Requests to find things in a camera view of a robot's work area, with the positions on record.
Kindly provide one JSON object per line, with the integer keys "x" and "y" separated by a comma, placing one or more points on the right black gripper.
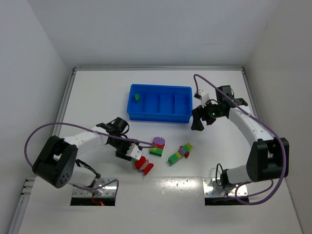
{"x": 203, "y": 115}

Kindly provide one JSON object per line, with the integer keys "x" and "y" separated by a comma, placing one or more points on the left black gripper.
{"x": 124, "y": 151}

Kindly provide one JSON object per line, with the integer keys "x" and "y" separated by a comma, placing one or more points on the purple round lego brick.
{"x": 159, "y": 141}

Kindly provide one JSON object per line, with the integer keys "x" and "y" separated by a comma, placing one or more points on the red yellow green lego stack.
{"x": 157, "y": 150}

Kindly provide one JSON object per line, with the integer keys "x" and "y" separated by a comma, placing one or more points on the green square lego tile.
{"x": 137, "y": 98}

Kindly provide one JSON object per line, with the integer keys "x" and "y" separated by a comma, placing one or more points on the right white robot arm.
{"x": 268, "y": 158}

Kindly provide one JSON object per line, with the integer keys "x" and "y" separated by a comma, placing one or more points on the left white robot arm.
{"x": 59, "y": 164}

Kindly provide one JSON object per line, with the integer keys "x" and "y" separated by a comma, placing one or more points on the green yellow purple lego bar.
{"x": 183, "y": 151}

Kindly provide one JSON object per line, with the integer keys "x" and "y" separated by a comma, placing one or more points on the blue compartment tray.
{"x": 160, "y": 103}

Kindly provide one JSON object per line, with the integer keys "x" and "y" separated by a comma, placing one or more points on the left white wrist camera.
{"x": 134, "y": 152}

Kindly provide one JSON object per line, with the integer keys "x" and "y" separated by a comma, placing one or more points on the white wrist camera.
{"x": 203, "y": 96}
{"x": 134, "y": 152}

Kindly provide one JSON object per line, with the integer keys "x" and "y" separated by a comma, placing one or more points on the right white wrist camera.
{"x": 203, "y": 96}

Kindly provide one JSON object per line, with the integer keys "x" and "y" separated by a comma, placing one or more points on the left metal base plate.
{"x": 102, "y": 188}

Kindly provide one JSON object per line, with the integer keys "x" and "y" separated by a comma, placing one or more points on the metal base plate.
{"x": 212, "y": 190}
{"x": 102, "y": 188}

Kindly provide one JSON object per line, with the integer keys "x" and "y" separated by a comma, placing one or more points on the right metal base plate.
{"x": 212, "y": 190}

